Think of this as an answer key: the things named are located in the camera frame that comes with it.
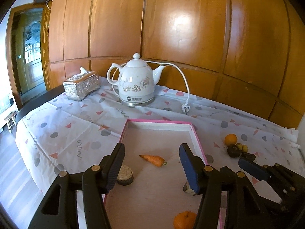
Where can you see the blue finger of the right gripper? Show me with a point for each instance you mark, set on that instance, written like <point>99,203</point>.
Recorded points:
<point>253,169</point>

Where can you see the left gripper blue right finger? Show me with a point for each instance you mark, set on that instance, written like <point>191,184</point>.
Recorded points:
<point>244,209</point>

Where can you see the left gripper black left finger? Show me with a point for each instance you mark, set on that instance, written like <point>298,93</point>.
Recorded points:
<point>58,208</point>

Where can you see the dark avocado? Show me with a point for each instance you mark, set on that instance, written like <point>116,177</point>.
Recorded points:
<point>248,157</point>

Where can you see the small yellow-green fruit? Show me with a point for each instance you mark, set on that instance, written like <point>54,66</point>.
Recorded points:
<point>240,146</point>
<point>244,148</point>

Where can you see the dark round fruit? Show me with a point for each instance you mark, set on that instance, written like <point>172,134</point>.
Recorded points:
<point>233,151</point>

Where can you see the orange mandarin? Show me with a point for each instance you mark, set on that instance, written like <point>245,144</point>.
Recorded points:
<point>230,139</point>
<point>184,220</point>

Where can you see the cut pale vegetable piece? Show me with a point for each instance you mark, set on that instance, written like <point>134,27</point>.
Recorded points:
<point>187,189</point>

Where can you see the small orange carrot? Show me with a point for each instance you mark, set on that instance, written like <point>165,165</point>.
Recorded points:
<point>155,160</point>

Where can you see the patterned white tablecloth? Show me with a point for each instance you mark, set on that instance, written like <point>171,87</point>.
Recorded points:
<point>66,135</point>

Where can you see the pink white shallow box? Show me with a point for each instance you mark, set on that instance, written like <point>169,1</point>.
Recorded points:
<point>156,194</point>

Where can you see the small wooden stool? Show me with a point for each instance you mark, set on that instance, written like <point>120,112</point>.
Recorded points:
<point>10,120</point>

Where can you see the silver tissue box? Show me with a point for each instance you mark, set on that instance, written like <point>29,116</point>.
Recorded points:
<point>82,84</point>

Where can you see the white ceramic electric kettle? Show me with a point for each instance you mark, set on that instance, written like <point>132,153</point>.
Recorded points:
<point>136,81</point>

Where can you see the wooden glass door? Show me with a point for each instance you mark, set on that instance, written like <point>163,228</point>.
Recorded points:
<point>24,53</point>

